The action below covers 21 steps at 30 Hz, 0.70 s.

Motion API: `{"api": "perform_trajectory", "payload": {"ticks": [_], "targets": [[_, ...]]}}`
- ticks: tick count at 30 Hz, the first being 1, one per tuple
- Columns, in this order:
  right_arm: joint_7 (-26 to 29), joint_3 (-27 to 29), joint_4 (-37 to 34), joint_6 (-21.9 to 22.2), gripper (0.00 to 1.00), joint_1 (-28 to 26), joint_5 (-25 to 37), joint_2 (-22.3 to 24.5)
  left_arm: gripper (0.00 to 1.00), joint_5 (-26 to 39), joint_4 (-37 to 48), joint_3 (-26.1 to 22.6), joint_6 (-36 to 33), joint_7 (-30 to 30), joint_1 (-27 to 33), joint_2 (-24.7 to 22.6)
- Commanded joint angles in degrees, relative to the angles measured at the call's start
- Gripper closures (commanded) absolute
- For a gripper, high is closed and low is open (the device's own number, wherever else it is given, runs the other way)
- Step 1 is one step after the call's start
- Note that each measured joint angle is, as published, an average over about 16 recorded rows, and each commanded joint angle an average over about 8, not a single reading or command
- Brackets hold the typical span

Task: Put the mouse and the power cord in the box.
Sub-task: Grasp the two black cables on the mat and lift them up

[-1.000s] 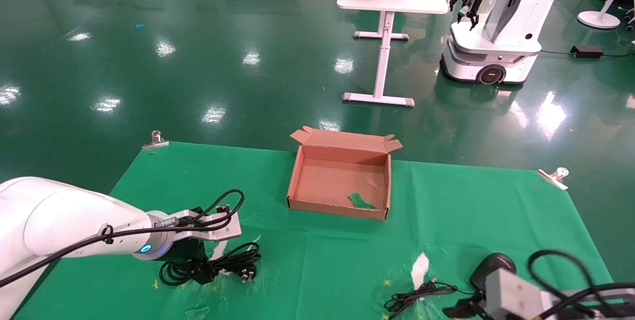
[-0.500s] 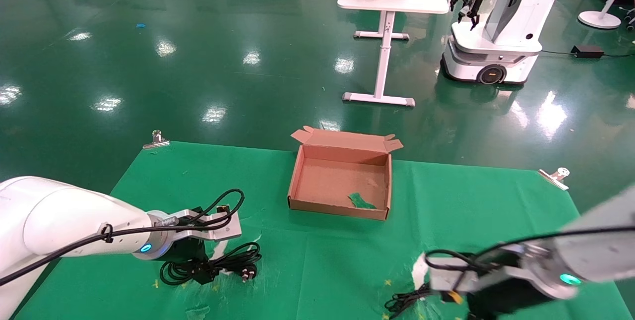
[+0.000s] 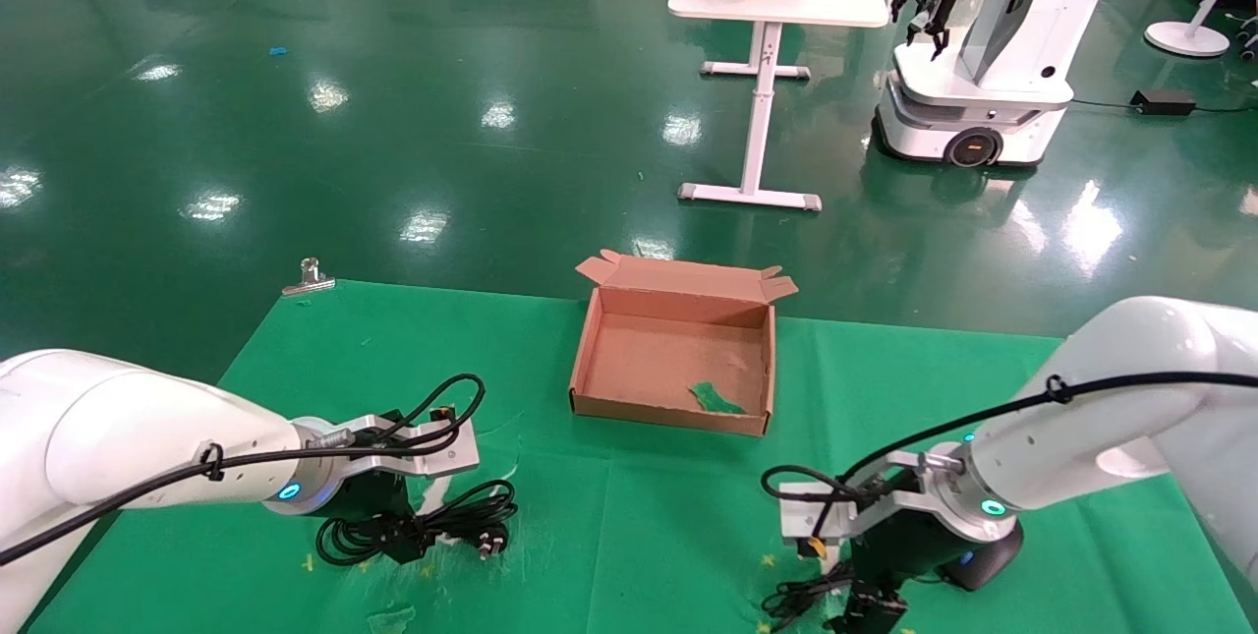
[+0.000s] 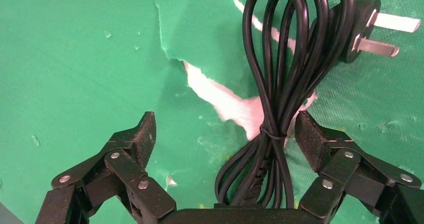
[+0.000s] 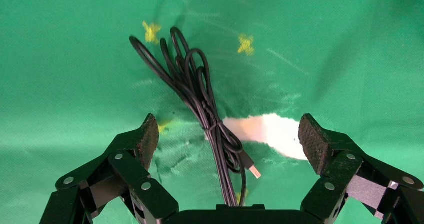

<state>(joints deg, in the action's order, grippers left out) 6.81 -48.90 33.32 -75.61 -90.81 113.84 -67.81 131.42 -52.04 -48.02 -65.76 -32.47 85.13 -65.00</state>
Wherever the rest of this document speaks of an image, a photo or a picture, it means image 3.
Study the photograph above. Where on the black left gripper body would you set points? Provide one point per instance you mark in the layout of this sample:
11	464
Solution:
369	501

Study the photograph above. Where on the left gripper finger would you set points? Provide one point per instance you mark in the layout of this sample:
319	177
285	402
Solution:
405	541

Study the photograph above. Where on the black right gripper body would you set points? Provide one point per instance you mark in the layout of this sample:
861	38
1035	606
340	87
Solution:
924	544

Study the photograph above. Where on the small black distant gripper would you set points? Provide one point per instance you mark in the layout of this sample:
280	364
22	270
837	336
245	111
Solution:
941	20
909	0

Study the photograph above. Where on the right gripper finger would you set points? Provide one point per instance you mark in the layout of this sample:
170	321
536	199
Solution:
870	612

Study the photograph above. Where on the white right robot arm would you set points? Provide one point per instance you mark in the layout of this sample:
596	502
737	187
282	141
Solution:
1130	388

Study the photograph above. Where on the open brown cardboard box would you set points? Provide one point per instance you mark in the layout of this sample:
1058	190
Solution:
668	359

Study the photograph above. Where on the crumpled clear green scrap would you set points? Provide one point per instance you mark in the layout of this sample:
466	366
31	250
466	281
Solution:
393	620

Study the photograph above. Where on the white wheeled robot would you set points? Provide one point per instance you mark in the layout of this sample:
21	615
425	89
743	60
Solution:
983	113

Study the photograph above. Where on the silver binder clip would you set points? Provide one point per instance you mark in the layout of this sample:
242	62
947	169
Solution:
310	280

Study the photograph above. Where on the green tablecloth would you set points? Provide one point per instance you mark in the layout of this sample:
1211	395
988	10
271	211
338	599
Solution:
639	536

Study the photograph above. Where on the black floor power brick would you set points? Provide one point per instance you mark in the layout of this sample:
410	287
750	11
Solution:
1163	102

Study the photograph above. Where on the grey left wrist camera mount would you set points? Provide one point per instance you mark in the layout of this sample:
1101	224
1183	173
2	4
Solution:
442	452

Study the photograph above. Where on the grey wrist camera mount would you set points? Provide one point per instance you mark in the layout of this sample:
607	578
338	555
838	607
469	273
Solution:
442	452
806	516

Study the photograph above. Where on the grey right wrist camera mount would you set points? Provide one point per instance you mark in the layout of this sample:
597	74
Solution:
806	516

